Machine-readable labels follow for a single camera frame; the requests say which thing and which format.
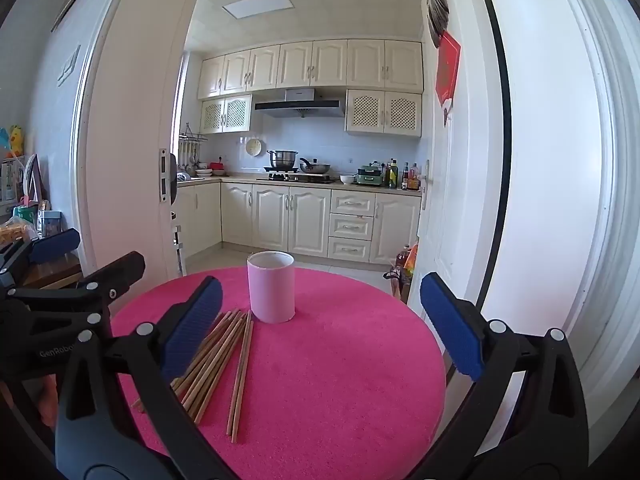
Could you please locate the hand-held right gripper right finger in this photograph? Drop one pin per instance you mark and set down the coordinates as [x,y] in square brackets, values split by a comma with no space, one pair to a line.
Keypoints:
[452,330]

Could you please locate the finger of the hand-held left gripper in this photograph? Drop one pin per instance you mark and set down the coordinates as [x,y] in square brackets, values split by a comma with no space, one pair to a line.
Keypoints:
[52,246]
[115,270]

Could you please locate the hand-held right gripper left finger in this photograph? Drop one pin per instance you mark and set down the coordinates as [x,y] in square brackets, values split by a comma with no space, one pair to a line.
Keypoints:
[192,330]

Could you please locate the bunch of wooden chopsticks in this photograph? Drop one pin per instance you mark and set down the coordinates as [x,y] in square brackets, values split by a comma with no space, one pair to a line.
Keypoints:
[220,355]

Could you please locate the pink cup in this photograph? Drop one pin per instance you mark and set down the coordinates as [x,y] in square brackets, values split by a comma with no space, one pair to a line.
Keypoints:
[270,290]

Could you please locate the person's left hand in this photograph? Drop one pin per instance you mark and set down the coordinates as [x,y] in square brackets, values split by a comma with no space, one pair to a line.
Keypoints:
[48,405]

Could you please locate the blue lidded clear jar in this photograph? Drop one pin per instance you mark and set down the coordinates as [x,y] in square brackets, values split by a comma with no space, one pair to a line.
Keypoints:
[51,224]

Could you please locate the dark wooden side cabinet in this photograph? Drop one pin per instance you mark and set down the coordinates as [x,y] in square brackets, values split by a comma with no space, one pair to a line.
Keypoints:
[55,272]

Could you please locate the bagged sliced bread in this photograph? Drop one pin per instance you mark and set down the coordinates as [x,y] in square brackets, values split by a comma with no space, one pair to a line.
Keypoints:
[17,231]

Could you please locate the teal lidded jar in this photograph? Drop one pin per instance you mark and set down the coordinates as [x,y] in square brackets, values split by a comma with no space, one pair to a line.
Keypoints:
[25,212]

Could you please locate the white storage rack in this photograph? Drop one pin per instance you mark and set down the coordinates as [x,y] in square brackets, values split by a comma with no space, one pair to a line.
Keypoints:
[9,180]

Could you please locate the metal door lock plate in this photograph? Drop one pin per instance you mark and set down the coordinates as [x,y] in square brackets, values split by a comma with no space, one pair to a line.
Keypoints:
[163,175]

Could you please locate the cream cabinet drawer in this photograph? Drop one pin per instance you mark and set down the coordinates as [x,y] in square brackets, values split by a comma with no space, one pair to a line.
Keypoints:
[353,203]
[351,227]
[350,249]

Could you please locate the stacked white dishes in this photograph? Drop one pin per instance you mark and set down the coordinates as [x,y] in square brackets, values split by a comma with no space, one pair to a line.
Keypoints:
[203,172]

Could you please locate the cream base kitchen cabinets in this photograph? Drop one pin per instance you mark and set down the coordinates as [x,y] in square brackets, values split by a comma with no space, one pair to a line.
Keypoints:
[270,220]

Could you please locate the pink round table mat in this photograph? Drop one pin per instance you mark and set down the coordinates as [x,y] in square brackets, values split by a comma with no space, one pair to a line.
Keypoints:
[325,385]

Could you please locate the red pot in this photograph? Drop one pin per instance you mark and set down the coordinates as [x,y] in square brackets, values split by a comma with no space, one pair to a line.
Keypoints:
[217,166]

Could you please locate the hanging utensil rack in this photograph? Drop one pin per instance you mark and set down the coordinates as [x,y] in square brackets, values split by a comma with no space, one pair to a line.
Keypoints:
[192,145]

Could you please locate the red sauce bottle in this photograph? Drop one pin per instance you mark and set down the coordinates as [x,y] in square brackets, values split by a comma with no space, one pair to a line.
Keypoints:
[414,179]

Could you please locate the dark sauce bottle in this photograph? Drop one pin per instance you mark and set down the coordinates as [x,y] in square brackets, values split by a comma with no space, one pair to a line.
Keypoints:
[405,177]

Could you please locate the green oil bottle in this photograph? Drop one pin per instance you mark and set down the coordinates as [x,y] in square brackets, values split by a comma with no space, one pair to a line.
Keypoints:
[393,176]

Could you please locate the green electric cooker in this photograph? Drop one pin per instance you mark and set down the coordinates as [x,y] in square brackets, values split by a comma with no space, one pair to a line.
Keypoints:
[370,175]

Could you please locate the white bowl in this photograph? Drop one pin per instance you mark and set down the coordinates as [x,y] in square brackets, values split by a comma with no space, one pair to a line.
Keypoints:
[348,179]

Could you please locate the black gas stove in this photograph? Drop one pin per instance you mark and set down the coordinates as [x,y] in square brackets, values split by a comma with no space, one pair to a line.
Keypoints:
[295,178]

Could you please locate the steel cooking pot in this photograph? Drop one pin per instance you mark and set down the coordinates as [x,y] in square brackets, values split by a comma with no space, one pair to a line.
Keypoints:
[282,160]

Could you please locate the steel wok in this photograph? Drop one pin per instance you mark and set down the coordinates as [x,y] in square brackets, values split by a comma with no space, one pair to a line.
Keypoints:
[316,166]

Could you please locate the steel range hood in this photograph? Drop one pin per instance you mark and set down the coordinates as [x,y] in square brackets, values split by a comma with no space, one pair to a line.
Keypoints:
[299,105]

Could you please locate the red paper door decoration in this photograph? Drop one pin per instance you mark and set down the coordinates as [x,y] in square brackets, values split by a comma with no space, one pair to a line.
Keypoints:
[447,67]

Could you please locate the cream upper kitchen cabinets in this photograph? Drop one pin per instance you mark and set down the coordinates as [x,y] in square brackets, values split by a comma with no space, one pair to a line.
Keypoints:
[310,62]

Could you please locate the ceiling light panel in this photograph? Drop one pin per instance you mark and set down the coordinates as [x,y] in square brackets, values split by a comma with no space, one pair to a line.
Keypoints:
[257,5]

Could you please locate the woven hanging fan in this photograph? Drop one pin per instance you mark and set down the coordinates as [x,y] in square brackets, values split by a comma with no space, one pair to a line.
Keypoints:
[439,10]

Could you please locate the white wall switch panel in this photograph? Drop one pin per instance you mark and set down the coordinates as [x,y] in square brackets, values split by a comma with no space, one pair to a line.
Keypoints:
[68,66]

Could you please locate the round wall plate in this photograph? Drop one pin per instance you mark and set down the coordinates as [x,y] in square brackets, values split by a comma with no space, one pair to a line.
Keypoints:
[254,147]

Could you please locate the cream lattice-door wall cabinet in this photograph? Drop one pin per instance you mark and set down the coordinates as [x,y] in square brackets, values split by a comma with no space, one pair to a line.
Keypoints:
[384,112]
[225,114]

